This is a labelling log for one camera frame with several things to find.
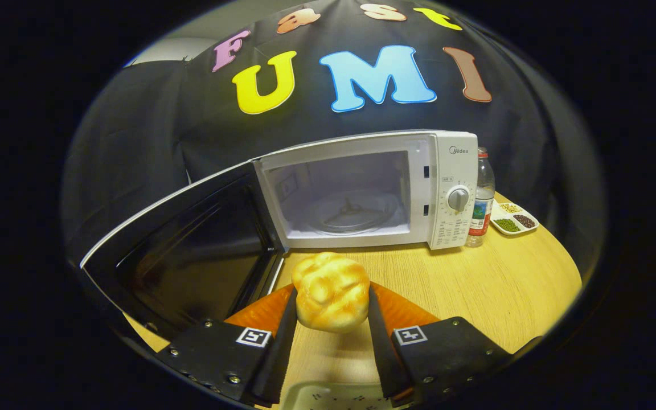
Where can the black backdrop cloth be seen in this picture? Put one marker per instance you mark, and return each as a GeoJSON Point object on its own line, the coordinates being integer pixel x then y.
{"type": "Point", "coordinates": [151, 125]}

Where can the white divided bean dish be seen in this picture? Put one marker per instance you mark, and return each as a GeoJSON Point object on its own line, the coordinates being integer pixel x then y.
{"type": "Point", "coordinates": [515, 221]}

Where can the white tray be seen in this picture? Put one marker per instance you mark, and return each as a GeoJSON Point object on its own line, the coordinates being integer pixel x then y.
{"type": "Point", "coordinates": [333, 396]}

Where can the white microwave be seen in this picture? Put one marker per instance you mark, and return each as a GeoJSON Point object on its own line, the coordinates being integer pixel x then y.
{"type": "Point", "coordinates": [453, 171]}

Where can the golden bread roll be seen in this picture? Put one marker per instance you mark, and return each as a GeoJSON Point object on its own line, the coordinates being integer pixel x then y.
{"type": "Point", "coordinates": [331, 293]}

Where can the clear plastic water bottle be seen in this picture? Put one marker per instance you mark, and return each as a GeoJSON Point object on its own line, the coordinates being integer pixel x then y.
{"type": "Point", "coordinates": [480, 205]}

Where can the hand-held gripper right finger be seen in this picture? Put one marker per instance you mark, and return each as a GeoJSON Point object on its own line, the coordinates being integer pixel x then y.
{"type": "Point", "coordinates": [382, 353]}

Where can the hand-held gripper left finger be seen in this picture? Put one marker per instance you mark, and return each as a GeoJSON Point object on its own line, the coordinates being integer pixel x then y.
{"type": "Point", "coordinates": [279, 353]}

